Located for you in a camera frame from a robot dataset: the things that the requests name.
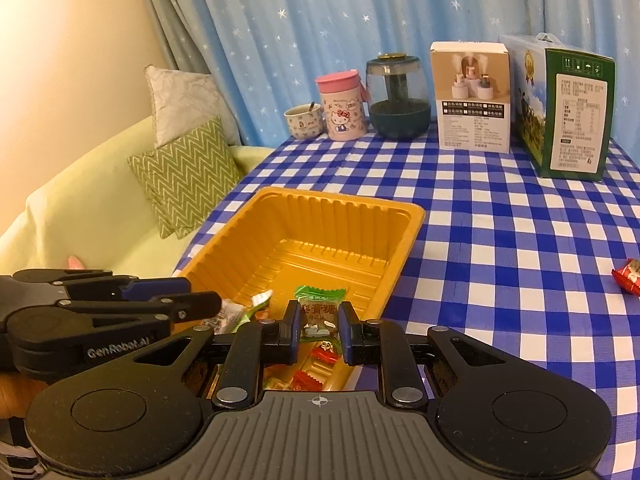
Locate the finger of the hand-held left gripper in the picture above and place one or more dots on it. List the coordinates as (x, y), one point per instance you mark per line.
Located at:
(155, 287)
(197, 306)

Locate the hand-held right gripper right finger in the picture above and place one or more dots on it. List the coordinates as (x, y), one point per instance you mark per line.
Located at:
(345, 335)

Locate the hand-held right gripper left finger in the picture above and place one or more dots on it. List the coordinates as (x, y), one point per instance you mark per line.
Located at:
(296, 332)

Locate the red candy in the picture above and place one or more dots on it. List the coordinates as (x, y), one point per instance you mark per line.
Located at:
(326, 352)
(629, 276)
(307, 380)

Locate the green candy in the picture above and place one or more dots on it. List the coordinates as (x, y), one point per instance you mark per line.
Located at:
(320, 316)

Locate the clear snack packet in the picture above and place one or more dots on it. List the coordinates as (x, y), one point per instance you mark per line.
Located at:
(231, 316)

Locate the white candy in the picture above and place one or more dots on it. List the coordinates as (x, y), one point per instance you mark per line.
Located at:
(259, 301)

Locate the orange plastic tray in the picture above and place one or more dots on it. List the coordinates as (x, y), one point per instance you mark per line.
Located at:
(320, 220)

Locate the person's left hand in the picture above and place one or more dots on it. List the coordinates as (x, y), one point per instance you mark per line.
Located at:
(15, 395)

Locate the small pink object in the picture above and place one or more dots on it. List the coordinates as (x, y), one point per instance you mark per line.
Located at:
(76, 262)

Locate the person's patterned clothing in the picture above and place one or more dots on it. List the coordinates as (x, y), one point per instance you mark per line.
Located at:
(15, 452)

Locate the green zigzag cushion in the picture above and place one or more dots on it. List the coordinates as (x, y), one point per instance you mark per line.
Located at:
(187, 175)

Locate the pale yellow sofa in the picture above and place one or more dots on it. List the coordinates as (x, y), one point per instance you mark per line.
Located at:
(75, 200)

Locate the blue white checkered tablecloth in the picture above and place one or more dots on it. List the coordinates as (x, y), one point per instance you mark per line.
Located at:
(500, 240)

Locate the beige cushion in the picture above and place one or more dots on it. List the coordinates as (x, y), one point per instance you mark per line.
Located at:
(185, 100)

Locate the small ceramic cup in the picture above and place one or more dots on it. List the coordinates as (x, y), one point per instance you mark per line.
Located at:
(301, 125)

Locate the pink lidded cup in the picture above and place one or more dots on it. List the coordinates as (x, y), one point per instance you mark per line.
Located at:
(342, 115)

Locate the dark green humidifier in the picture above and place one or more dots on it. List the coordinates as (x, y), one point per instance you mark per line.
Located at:
(397, 115)

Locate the white cardboard box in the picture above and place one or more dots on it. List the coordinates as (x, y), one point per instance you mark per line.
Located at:
(472, 110)

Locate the green cardboard box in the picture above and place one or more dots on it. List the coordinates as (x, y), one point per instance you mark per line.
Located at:
(575, 120)

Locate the blue star curtain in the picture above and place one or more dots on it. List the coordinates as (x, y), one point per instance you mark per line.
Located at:
(350, 10)

